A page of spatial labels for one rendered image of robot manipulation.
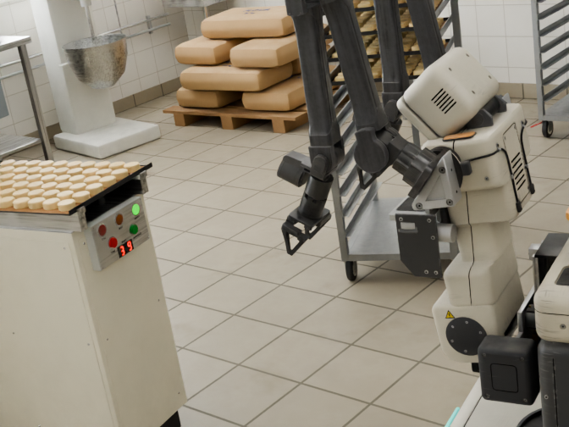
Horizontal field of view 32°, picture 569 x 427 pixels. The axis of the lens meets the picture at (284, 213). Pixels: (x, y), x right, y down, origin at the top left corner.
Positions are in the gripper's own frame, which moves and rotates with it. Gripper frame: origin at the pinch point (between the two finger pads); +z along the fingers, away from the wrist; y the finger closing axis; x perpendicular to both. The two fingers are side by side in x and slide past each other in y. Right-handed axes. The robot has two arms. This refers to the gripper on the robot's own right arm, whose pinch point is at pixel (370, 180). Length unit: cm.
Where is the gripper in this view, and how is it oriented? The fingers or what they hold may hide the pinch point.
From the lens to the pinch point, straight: 275.4
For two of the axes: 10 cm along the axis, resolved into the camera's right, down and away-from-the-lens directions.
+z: -2.5, 8.1, 5.3
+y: -4.6, 3.9, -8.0
